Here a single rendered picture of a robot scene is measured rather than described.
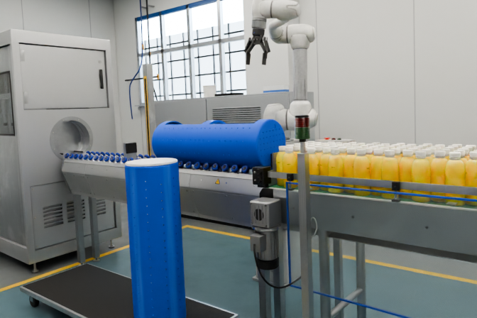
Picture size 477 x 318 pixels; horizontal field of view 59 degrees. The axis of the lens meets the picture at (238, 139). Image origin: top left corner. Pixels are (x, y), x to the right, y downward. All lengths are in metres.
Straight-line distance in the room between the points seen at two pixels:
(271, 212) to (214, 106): 2.81
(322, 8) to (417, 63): 1.33
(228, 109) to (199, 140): 2.05
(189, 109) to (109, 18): 3.69
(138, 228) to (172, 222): 0.18
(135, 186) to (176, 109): 2.92
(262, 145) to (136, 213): 0.75
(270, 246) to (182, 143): 0.92
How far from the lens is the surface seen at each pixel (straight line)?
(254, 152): 2.23
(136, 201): 2.24
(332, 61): 5.29
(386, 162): 1.83
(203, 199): 2.57
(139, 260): 2.32
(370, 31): 5.15
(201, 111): 4.78
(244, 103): 4.39
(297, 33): 3.08
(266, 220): 1.98
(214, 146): 2.41
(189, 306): 2.67
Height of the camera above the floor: 1.30
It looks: 4 degrees down
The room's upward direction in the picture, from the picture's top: 2 degrees counter-clockwise
